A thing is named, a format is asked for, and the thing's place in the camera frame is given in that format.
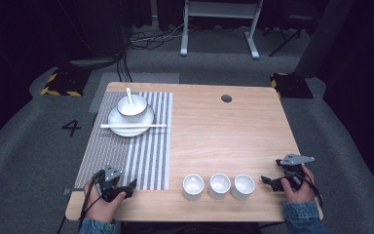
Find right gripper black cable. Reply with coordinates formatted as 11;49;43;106
291;165;325;209

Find white plate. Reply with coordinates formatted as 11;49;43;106
107;103;156;138

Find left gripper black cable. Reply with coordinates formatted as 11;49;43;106
56;176;103;234

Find white cup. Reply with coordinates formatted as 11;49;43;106
230;174;257;202
207;173;233;201
181;174;206;202

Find person's right hand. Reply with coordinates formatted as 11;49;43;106
280;164;316;205

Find yellow black striped base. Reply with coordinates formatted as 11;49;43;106
39;67;93;98
269;71;315;100

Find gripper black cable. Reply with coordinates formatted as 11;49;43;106
56;176;103;234
291;165;325;209

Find white spoon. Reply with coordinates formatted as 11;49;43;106
125;86;136;107

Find grey curtain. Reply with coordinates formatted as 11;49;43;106
292;0;355;79

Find grey striped placemat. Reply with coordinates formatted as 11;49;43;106
73;91;174;192

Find grey table edge clamp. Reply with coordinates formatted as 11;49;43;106
62;186;86;197

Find white metal stand frame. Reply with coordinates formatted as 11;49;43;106
179;0;265;60

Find black floor cables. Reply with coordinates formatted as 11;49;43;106
115;51;134;84

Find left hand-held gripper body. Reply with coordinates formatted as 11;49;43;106
92;164;131;203

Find white bowl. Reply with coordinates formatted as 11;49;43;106
116;94;149;124

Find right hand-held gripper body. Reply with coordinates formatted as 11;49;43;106
275;153;316;192

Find white chopstick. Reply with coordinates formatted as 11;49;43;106
99;124;168;130

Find bundle of floor cables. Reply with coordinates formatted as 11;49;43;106
129;21;189;51

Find black tripod stand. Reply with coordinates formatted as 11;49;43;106
261;13;319;59

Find person's left hand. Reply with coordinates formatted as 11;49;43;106
83;179;127;224

